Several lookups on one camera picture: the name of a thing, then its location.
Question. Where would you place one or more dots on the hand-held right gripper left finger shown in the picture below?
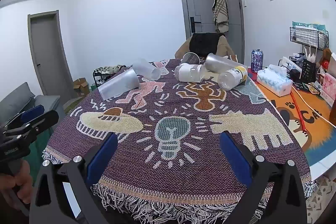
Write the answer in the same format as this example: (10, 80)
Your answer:
(103, 157)

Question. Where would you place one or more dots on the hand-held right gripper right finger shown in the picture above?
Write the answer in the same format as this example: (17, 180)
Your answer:
(235, 158)

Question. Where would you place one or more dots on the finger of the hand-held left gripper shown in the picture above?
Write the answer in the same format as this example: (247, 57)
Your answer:
(32, 111)
(43, 121)

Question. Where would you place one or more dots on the tall frosted plastic cup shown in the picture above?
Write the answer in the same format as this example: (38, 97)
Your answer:
(119, 85)

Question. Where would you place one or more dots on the large frosted plastic cup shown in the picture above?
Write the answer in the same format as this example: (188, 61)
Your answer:
(223, 63)

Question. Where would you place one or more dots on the small clear plastic cup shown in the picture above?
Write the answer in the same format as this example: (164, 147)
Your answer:
(190, 57)

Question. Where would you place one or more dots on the person's left hand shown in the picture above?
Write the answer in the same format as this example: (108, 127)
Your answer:
(23, 182)

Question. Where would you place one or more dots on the grey sofa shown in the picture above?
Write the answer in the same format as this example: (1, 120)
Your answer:
(18, 103)

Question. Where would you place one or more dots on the cardboard box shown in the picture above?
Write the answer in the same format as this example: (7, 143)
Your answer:
(80, 87)

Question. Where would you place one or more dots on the plain grey door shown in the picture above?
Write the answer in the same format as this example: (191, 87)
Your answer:
(48, 56)

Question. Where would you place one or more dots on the printed woven blanket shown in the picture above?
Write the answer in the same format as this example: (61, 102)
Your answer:
(173, 108)

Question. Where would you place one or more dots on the clear bottle yellow label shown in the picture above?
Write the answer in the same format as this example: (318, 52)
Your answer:
(233, 78)

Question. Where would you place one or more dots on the red ruler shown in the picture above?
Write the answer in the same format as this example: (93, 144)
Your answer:
(298, 108)

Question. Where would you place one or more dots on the shoe rack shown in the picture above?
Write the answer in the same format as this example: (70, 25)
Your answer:
(109, 73)

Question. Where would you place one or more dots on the orange paw print mat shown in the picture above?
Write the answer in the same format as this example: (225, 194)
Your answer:
(312, 119)

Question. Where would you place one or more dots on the tissue pack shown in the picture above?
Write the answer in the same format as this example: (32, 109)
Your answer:
(274, 79)

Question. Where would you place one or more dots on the white frosted bottle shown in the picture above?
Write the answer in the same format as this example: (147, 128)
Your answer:
(190, 73)

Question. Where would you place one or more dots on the purple drink can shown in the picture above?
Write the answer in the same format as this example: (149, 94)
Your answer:
(256, 61)

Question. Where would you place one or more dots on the white power strip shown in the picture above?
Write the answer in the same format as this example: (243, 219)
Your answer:
(287, 62)

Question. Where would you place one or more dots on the black desk organizer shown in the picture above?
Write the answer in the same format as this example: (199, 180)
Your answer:
(305, 69)

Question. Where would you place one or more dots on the pink box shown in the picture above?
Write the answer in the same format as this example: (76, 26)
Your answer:
(330, 88)

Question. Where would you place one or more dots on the black garment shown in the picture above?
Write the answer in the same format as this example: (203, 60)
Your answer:
(203, 43)

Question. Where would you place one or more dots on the plaid scarf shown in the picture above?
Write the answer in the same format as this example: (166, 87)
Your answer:
(220, 3)

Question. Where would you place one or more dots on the grey door with lock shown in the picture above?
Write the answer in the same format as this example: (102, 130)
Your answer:
(191, 3)

